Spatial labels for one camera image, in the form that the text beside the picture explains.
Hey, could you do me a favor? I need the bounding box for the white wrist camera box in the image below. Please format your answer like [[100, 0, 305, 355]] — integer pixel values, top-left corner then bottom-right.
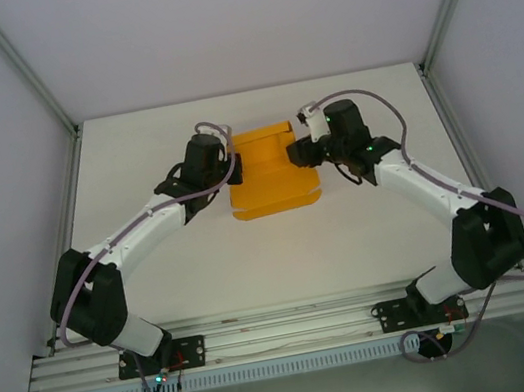
[[208, 123, 234, 148], [295, 98, 334, 147]]

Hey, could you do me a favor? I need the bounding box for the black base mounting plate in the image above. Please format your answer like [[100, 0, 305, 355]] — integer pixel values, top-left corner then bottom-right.
[[369, 286, 468, 337], [113, 332, 210, 382]]

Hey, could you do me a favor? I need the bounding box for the yellow paper box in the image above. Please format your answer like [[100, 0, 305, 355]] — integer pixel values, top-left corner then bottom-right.
[[217, 116, 327, 224]]

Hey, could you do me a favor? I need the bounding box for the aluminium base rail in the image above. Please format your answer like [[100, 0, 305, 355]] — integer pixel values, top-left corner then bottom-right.
[[20, 265, 524, 392]]

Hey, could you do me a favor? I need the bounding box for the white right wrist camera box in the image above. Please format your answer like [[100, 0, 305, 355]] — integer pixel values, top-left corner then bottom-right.
[[295, 98, 334, 147]]

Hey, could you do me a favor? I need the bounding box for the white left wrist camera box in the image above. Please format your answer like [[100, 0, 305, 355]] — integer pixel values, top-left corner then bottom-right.
[[208, 123, 234, 148]]

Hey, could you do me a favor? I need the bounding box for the grey slotted cable duct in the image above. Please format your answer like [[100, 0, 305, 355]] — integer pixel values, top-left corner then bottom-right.
[[86, 323, 477, 392]]

